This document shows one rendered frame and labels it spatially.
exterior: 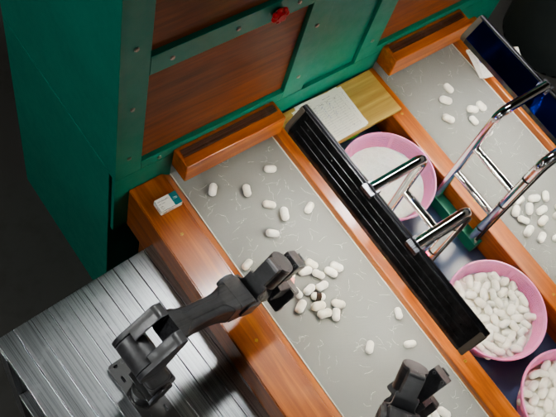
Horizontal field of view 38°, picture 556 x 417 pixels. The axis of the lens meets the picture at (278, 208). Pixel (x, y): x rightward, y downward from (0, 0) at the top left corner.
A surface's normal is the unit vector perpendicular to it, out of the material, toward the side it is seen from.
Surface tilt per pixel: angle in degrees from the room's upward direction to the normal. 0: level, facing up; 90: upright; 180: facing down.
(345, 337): 0
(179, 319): 30
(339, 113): 0
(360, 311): 0
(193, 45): 90
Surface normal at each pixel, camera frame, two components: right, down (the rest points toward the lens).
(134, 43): 0.58, 0.77
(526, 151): 0.19, -0.46
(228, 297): 0.55, -0.64
